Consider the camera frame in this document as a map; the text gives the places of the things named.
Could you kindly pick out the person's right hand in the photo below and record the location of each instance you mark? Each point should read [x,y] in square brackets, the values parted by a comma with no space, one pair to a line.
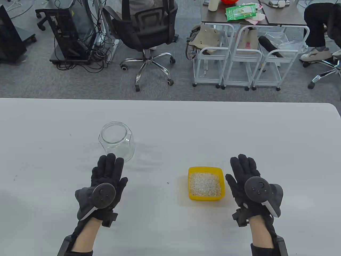
[241,176]

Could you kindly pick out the person's left hand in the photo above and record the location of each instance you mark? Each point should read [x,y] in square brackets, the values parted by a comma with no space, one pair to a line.
[108,170]

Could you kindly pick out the dark grey controller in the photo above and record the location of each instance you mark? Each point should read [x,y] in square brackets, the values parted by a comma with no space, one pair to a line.
[102,196]
[257,189]

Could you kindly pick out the clear glass jar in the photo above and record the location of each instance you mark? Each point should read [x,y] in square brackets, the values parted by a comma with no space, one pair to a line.
[125,149]

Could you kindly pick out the white rice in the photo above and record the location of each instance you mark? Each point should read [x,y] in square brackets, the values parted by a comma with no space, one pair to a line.
[205,185]

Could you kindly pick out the yellow plastic food container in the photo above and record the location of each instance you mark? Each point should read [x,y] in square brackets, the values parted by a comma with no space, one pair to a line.
[191,198]

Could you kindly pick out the person's left forearm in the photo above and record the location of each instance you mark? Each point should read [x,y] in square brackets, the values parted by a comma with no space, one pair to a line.
[85,237]

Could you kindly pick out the person's right forearm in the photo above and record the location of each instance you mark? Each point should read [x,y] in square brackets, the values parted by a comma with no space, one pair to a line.
[259,232]

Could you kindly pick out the white metal trolley cart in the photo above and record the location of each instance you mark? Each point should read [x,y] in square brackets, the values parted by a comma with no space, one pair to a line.
[277,52]
[245,52]
[210,50]

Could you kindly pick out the chrome office chair base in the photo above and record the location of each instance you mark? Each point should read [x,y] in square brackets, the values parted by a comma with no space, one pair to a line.
[323,74]

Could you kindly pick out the black cylinder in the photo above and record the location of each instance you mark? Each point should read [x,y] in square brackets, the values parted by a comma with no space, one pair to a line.
[267,44]

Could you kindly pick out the beige paper bag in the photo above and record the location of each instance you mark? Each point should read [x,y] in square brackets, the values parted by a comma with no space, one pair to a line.
[247,40]

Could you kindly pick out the clear plastic bag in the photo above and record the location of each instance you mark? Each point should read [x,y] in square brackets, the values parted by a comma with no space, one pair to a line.
[290,45]

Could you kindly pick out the black mesh office chair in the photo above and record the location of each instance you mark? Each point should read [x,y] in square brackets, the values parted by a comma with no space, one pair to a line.
[143,32]

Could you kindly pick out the beige fabric bag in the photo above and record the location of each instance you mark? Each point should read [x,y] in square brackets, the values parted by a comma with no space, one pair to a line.
[205,37]

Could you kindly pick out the black computer tower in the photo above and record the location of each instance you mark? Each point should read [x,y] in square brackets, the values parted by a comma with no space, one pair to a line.
[77,29]

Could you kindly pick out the pink white wrapper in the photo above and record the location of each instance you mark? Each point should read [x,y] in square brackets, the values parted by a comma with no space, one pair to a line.
[255,18]

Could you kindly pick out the brown side table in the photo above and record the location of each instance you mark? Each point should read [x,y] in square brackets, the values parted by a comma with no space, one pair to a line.
[287,16]
[213,17]

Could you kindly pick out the green snack packet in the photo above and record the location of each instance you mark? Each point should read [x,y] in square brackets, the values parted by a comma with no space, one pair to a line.
[239,12]

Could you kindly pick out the black monitor stand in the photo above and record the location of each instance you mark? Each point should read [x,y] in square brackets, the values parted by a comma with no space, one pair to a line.
[8,40]

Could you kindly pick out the white bottle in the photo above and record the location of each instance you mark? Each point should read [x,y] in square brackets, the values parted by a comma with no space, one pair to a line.
[213,5]

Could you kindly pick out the orange red bowl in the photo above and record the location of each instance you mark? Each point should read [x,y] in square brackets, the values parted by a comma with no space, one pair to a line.
[229,1]

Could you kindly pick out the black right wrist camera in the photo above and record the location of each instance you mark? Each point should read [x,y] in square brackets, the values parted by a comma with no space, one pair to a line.
[241,217]

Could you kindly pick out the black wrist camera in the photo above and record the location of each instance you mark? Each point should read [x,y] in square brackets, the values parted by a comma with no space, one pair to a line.
[109,218]
[241,217]

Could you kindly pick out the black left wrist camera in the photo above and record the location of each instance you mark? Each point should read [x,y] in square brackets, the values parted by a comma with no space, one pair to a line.
[109,218]

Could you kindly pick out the white metal desk frame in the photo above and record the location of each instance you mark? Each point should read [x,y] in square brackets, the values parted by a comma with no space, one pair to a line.
[105,26]

